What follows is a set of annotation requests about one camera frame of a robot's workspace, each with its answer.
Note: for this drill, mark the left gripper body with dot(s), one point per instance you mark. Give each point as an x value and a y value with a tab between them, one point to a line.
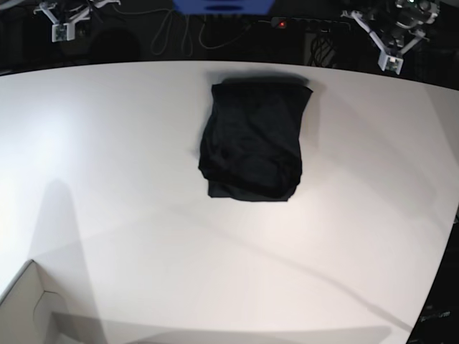
393	43

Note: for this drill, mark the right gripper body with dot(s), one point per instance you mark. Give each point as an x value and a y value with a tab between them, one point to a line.
60	13

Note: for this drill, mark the black t-shirt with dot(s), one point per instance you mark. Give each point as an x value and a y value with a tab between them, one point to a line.
250	148

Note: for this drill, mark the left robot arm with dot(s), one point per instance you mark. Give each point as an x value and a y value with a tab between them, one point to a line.
384	13

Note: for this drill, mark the black power strip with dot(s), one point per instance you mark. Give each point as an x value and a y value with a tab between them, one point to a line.
310	24

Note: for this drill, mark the blue box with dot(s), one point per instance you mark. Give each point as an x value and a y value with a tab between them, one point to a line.
202	7

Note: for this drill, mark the white cardboard box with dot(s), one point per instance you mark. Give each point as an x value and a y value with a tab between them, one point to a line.
26	316

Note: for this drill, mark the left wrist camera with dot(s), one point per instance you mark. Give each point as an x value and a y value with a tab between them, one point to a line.
389	63

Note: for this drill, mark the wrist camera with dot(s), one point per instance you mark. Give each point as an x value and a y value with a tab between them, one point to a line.
389	63
63	32

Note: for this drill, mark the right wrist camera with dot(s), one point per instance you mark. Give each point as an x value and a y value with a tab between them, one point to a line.
63	32

